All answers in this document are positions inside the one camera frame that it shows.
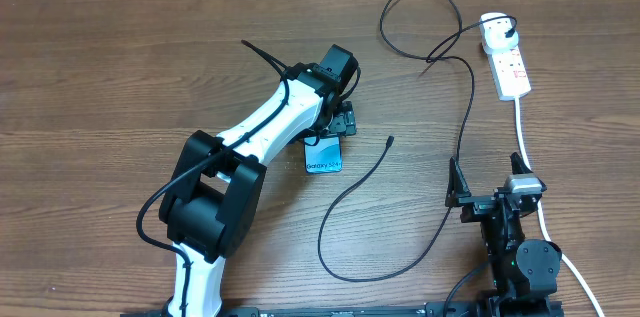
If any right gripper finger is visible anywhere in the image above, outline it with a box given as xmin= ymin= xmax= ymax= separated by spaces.
xmin=445 ymin=157 xmax=471 ymax=207
xmin=510 ymin=152 xmax=532 ymax=175

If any blue Galaxy smartphone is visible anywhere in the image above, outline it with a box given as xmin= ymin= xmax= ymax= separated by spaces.
xmin=303 ymin=137 xmax=343 ymax=174

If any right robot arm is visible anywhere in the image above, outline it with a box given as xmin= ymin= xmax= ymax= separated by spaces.
xmin=442 ymin=152 xmax=564 ymax=317

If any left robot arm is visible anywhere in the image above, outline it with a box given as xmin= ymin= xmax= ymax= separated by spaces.
xmin=159 ymin=45 xmax=360 ymax=316

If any white power strip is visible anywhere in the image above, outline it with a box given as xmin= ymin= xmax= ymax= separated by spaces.
xmin=488 ymin=47 xmax=531 ymax=101

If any white power strip cord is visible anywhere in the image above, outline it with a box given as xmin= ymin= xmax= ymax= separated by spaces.
xmin=513 ymin=96 xmax=606 ymax=317

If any white USB wall charger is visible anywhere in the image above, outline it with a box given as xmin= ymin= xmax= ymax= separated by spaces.
xmin=479 ymin=12 xmax=519 ymax=55

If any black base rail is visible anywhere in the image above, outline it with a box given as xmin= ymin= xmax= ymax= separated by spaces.
xmin=119 ymin=300 xmax=565 ymax=317

